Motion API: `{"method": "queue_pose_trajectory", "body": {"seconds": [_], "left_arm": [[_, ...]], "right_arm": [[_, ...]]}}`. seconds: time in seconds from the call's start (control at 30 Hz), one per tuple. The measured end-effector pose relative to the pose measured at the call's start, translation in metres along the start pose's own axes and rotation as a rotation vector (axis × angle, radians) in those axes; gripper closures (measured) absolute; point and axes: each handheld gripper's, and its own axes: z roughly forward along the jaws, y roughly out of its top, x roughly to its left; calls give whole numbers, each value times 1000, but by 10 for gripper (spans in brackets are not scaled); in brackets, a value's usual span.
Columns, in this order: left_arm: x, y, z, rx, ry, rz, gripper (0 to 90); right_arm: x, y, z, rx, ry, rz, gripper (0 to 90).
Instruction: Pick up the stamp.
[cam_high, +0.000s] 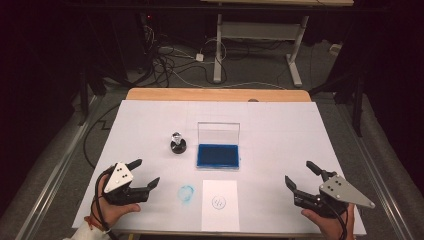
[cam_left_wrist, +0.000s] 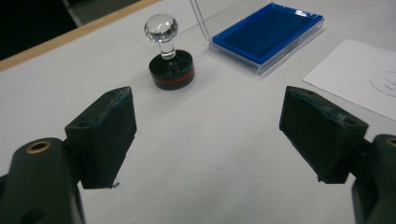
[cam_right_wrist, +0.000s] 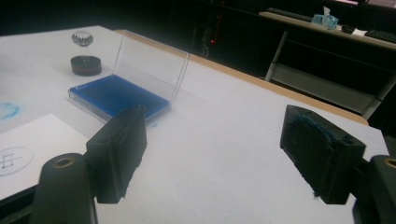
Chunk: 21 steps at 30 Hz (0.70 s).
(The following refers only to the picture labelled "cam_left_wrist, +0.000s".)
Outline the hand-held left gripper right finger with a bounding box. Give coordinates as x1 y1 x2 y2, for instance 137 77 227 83
278 85 370 185

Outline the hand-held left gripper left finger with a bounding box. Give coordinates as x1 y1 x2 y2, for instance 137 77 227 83
64 86 138 190

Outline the small white paper card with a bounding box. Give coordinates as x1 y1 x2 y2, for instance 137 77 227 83
302 38 396 122

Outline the blue ink pad clear case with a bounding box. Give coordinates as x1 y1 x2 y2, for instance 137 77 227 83
190 0 325 76

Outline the large white table cover sheet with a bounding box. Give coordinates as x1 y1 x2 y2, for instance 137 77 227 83
0 0 396 224

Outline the wooden table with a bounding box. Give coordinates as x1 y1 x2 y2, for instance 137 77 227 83
0 0 162 73

